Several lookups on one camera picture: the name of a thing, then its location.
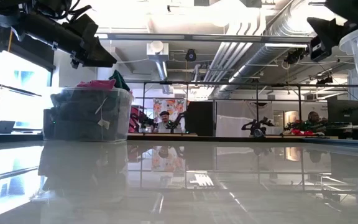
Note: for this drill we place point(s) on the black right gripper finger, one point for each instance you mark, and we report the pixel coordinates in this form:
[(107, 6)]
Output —
[(317, 49), (326, 29)]

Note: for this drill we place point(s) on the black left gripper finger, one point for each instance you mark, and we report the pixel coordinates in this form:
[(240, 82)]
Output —
[(95, 56), (85, 28)]

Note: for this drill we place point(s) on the magenta microfiber towel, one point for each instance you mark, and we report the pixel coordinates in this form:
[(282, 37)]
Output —
[(96, 84)]

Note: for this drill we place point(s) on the dark green microfiber towel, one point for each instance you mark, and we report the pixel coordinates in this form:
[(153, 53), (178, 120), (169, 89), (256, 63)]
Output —
[(118, 81)]

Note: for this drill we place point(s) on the black background robot arm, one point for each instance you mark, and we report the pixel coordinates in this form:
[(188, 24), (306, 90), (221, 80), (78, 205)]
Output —
[(255, 126), (177, 121)]

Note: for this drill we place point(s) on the white ceiling box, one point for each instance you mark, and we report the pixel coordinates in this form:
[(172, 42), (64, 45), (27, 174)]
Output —
[(157, 51)]

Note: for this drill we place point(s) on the person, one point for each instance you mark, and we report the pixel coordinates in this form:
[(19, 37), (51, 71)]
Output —
[(314, 117), (166, 124)]

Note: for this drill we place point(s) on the black computer monitor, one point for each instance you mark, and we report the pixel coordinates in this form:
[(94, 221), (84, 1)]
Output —
[(345, 112)]

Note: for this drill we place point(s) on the red cloth pile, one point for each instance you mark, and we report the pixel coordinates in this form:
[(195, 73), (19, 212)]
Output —
[(300, 132)]

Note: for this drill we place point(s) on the floral poster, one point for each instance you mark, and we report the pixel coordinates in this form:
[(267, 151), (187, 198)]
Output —
[(172, 105)]

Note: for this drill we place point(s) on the grey laptop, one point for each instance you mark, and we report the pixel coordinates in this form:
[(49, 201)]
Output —
[(5, 127)]

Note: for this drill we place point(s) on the white curtain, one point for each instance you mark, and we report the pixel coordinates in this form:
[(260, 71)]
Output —
[(232, 121)]

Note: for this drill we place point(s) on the black upright panel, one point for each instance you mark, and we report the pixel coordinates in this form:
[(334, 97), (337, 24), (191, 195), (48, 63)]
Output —
[(199, 118)]

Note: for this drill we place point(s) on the silver ventilation duct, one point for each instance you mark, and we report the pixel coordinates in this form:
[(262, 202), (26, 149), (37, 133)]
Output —
[(259, 56)]

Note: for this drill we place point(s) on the thin black pipe frame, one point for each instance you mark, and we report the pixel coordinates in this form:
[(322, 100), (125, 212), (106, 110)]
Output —
[(244, 84)]

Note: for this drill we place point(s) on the black overhead camera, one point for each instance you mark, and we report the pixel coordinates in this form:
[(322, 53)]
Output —
[(190, 55)]

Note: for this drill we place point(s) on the long overhead frame bar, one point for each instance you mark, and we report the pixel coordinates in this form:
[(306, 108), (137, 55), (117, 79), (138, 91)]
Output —
[(197, 37)]

